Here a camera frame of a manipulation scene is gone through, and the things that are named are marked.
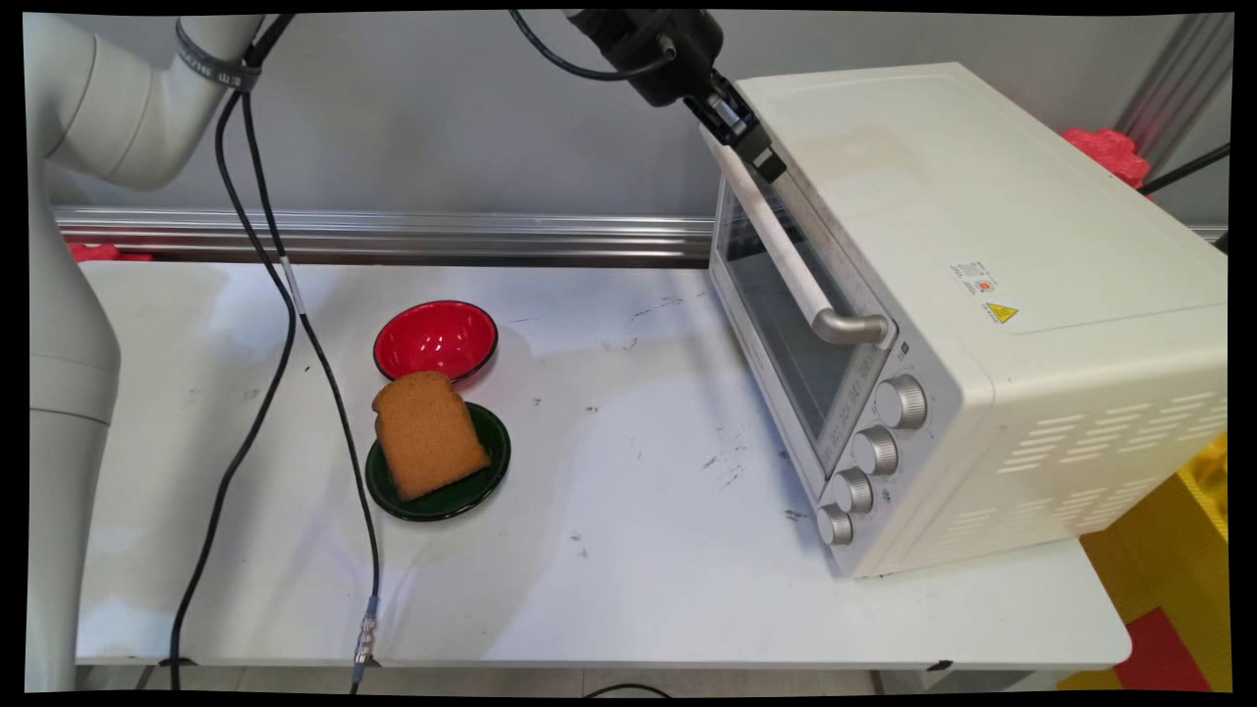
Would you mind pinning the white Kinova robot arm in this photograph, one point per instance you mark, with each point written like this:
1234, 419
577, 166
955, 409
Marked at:
79, 295

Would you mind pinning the red foam floor tile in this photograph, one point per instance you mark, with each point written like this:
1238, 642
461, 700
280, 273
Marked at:
1164, 653

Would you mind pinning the yellow foam floor mat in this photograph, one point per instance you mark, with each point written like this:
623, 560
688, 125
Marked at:
1164, 550

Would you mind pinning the aluminium rail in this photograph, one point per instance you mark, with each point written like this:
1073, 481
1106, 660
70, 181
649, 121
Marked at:
442, 236

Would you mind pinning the black table edge clip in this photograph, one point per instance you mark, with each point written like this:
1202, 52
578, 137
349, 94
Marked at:
940, 666
175, 662
369, 660

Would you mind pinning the brown bread slice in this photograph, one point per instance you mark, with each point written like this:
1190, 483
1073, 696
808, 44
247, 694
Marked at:
427, 432

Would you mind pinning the silver oven knob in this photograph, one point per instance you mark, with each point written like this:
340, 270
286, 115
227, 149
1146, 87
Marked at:
901, 403
853, 491
875, 452
835, 524

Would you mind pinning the aluminium frame post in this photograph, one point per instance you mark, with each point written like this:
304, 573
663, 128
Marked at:
1178, 88

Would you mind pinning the red plastic object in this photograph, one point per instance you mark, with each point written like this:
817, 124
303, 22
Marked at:
98, 252
1110, 155

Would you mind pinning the white toaster oven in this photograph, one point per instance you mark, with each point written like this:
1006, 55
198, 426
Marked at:
982, 245

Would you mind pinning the white label sticker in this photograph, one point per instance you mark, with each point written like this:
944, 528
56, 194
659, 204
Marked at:
973, 278

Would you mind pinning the dark green plate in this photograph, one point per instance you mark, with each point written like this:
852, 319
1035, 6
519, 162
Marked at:
491, 457

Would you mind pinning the yellow warning sticker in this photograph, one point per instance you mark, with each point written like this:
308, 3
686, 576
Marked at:
1002, 313

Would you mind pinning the red bowl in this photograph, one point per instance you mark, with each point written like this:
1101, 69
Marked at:
435, 339

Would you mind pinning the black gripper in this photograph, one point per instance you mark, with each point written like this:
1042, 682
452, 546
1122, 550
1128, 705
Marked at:
658, 54

